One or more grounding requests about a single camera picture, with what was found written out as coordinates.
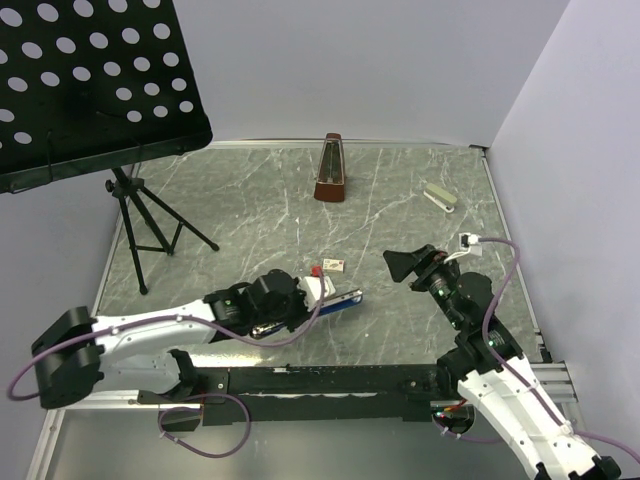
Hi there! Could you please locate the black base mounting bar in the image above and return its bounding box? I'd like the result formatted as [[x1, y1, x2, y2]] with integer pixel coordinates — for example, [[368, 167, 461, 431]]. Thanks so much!
[[134, 363, 496, 429]]

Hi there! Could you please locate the blue metal stapler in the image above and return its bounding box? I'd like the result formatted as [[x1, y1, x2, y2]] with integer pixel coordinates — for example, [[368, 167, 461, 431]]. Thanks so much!
[[250, 289, 363, 340]]

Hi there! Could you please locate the brown wooden metronome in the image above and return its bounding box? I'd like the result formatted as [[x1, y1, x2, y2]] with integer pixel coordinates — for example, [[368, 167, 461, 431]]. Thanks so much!
[[314, 133, 346, 203]]

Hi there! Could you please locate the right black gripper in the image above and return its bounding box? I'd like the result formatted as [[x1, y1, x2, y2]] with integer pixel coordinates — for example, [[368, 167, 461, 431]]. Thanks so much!
[[382, 243, 466, 329]]

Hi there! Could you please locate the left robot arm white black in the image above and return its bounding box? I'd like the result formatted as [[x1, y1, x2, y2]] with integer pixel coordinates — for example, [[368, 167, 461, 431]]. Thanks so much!
[[31, 269, 332, 410]]

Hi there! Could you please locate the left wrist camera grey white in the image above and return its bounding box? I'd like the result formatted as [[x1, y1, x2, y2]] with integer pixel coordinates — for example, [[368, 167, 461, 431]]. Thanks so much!
[[298, 266, 336, 311]]

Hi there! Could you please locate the black music stand tripod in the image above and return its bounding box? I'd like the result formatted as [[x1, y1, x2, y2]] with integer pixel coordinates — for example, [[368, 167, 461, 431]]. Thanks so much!
[[105, 167, 220, 295]]

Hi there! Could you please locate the small beige white stapler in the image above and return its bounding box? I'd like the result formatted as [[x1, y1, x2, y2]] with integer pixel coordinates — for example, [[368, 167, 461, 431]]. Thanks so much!
[[423, 183, 457, 213]]

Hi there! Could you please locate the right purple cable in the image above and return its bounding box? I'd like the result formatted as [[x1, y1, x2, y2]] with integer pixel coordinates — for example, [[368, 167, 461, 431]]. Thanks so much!
[[434, 237, 640, 464]]

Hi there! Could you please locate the aluminium frame rail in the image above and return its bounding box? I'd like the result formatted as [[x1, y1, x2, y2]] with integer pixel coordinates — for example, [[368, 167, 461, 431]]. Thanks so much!
[[61, 363, 578, 411]]

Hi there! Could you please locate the black perforated music stand desk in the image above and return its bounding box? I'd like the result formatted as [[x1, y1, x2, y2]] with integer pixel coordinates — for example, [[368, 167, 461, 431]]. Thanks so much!
[[1, 1, 213, 193]]

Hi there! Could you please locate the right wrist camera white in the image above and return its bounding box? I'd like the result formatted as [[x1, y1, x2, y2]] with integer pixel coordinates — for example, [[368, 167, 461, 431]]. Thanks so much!
[[459, 233, 483, 257]]

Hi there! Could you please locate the white staple box sleeve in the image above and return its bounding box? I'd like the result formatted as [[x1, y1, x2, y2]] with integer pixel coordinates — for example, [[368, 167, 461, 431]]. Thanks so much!
[[322, 258, 345, 272]]

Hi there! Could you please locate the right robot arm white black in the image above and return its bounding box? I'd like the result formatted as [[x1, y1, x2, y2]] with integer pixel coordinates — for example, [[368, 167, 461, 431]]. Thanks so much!
[[383, 244, 621, 479]]

